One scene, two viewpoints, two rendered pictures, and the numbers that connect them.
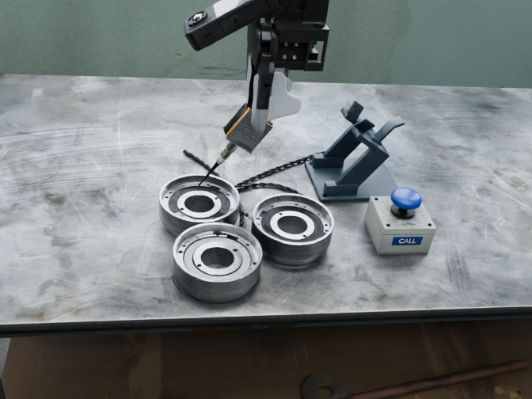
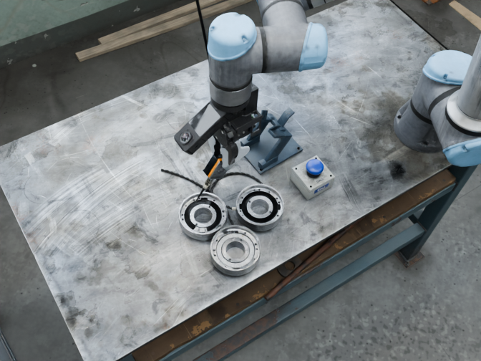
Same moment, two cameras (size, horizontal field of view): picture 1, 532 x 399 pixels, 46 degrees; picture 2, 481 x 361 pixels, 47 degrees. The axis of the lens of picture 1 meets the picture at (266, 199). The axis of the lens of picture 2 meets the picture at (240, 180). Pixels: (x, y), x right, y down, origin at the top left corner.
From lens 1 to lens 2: 0.61 m
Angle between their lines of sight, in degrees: 26
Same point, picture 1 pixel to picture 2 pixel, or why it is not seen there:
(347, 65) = not seen: outside the picture
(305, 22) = (246, 114)
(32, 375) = not seen: hidden behind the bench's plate
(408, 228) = (321, 183)
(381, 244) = (308, 195)
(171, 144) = (149, 167)
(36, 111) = (44, 177)
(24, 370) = not seen: hidden behind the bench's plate
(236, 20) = (210, 132)
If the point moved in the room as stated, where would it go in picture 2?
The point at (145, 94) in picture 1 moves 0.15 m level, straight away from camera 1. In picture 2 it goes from (101, 126) to (75, 88)
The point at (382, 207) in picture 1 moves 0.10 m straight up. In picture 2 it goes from (302, 174) to (308, 147)
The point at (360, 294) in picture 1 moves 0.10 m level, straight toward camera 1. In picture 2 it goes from (311, 232) to (320, 274)
